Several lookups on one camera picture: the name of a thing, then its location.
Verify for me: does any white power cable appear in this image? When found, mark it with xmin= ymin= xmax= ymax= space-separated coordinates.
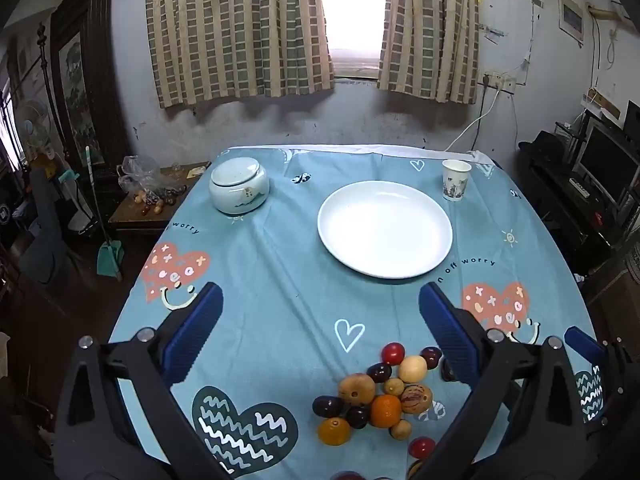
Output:
xmin=444 ymin=87 xmax=501 ymax=152

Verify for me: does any beige apple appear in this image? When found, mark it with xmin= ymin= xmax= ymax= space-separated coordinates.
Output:
xmin=398 ymin=355 xmax=429 ymax=384

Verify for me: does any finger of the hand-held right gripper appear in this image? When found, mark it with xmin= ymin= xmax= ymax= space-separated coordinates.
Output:
xmin=564 ymin=326 xmax=636 ymax=411

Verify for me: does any teal long-handled dustpan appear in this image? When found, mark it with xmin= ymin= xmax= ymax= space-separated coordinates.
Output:
xmin=84 ymin=146 xmax=126 ymax=282

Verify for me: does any blue printed tablecloth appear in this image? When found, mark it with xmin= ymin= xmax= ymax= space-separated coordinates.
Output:
xmin=107 ymin=146 xmax=608 ymax=480

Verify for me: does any window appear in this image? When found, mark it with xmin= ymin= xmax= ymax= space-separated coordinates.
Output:
xmin=317 ymin=0 xmax=388 ymax=81

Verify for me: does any white plate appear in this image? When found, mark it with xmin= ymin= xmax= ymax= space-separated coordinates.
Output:
xmin=317 ymin=180 xmax=454 ymax=279

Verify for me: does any checked beige curtain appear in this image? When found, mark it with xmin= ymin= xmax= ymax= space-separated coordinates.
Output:
xmin=377 ymin=0 xmax=481 ymax=106
xmin=145 ymin=0 xmax=335 ymax=109

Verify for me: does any printed paper cup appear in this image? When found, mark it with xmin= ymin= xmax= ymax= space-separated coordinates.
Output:
xmin=441 ymin=159 xmax=473 ymax=202

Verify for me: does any yellow tangerine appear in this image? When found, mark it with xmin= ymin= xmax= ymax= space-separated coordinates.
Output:
xmin=317 ymin=417 xmax=352 ymax=447

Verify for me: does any white undercloth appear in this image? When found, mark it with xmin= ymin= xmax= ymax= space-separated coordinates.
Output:
xmin=235 ymin=144 xmax=493 ymax=163

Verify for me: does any white electric fan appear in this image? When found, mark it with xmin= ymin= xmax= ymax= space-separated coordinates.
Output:
xmin=17 ymin=100 xmax=52 ymax=161

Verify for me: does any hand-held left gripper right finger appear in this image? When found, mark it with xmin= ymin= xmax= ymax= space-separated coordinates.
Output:
xmin=418 ymin=282 xmax=591 ymax=480

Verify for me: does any beige speckled fruit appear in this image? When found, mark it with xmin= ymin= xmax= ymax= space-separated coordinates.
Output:
xmin=400 ymin=384 xmax=434 ymax=415

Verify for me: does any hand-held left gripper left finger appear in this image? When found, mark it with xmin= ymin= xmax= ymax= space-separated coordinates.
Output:
xmin=52 ymin=281 xmax=226 ymax=480

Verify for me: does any white ceramic lidded jar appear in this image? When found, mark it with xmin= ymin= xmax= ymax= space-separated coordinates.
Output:
xmin=209 ymin=157 xmax=271 ymax=215

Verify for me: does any black power cable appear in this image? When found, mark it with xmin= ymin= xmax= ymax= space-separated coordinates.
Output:
xmin=477 ymin=85 xmax=488 ymax=153

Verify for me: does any clear plastic bag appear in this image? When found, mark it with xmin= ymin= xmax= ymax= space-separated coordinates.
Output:
xmin=118 ymin=155 xmax=162 ymax=194

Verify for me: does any tan speckled pear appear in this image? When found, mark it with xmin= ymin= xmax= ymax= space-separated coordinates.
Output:
xmin=338 ymin=373 xmax=377 ymax=406

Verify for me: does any dark framed picture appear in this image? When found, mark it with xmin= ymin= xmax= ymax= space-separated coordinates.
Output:
xmin=50 ymin=0 xmax=132 ymax=167

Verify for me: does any white wall socket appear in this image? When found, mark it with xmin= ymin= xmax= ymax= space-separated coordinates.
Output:
xmin=479 ymin=71 xmax=517 ymax=95

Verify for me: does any black media stand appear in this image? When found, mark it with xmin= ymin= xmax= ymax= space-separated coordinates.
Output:
xmin=519 ymin=130 xmax=640 ymax=286

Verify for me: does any white wall box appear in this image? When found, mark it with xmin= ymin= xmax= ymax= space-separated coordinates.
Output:
xmin=558 ymin=0 xmax=586 ymax=46

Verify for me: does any wooden side table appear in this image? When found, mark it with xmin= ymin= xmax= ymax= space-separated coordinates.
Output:
xmin=109 ymin=161 xmax=211 ymax=235

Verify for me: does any black monitor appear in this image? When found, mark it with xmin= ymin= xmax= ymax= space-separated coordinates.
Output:
xmin=575 ymin=120 xmax=640 ymax=211

